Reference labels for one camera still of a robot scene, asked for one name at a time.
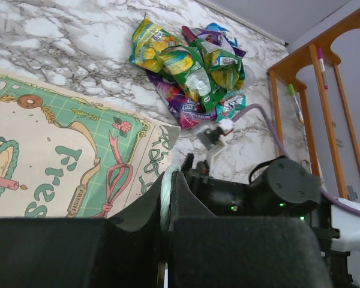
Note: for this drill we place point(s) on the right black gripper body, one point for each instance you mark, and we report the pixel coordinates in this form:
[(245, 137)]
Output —
[(221, 197)]

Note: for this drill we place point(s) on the pink white marker pen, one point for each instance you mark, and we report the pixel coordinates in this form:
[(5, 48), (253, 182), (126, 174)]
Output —
[(322, 66)]

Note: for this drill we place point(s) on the orange wooden rack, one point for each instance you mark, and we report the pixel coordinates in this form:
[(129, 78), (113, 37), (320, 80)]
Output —
[(332, 116)]

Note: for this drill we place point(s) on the blue snack packet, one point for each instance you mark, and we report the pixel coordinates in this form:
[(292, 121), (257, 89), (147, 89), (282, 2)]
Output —
[(227, 34)]

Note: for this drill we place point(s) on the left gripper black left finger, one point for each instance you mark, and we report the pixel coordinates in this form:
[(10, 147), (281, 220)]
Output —
[(121, 251)]

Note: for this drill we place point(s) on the green paper gift bag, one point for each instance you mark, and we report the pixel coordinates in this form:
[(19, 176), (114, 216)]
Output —
[(63, 154)]

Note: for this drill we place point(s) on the green white marker pen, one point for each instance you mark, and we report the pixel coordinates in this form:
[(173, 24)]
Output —
[(297, 105)]

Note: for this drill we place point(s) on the small clear plastic cup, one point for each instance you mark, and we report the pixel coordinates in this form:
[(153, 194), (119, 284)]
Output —
[(250, 77)]

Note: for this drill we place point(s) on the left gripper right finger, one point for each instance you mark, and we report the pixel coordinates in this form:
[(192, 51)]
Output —
[(209, 251)]

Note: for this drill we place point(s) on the green white snack packet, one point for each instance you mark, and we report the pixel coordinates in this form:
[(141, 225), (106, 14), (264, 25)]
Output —
[(186, 66)]

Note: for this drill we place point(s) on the purple red snack packet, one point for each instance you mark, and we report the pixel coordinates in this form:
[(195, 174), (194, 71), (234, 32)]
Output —
[(214, 37)]

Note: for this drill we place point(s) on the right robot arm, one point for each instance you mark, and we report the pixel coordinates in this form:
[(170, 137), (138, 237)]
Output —
[(286, 189)]

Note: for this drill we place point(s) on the green yellow small packet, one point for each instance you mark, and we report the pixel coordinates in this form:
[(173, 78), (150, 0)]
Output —
[(225, 68)]

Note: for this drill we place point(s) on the teal snack packet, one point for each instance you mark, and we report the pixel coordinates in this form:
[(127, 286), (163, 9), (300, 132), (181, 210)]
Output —
[(233, 101)]

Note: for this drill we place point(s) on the green yellow snack packet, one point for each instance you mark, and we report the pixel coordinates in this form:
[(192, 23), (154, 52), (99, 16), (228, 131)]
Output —
[(149, 40)]

